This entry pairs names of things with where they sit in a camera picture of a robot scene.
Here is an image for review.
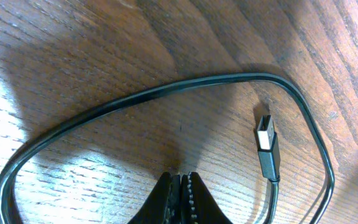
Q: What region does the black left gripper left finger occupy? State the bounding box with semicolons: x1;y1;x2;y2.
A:
128;172;181;224

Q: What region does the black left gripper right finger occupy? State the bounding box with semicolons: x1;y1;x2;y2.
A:
180;172;232;224

